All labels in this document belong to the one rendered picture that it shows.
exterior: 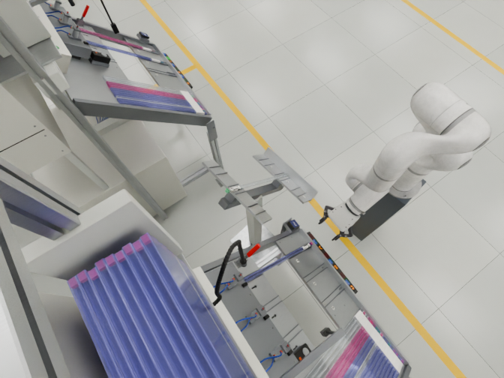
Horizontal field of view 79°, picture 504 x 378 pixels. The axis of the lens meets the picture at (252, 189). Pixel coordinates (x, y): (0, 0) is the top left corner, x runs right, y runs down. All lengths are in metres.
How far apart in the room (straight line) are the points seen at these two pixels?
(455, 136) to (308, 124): 1.76
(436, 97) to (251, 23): 2.62
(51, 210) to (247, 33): 3.01
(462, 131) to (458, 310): 1.64
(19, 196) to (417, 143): 0.87
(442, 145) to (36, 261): 0.91
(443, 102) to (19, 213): 0.94
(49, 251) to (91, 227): 0.06
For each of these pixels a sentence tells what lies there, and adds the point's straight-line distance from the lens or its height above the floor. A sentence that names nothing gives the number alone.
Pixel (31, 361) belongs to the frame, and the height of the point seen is 1.89.
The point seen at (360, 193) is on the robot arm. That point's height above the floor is 0.97.
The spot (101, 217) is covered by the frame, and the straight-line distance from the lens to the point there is 0.46.
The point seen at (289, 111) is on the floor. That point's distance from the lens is 2.67.
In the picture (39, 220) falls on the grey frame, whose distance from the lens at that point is 0.44.
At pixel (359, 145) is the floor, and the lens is 2.60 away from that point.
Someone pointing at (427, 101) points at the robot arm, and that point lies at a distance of 1.00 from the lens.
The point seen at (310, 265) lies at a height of 0.79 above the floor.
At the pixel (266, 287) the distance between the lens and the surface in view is 1.11.
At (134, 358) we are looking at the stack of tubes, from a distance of 0.47.
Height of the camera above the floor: 2.10
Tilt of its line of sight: 66 degrees down
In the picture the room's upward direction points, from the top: 3 degrees counter-clockwise
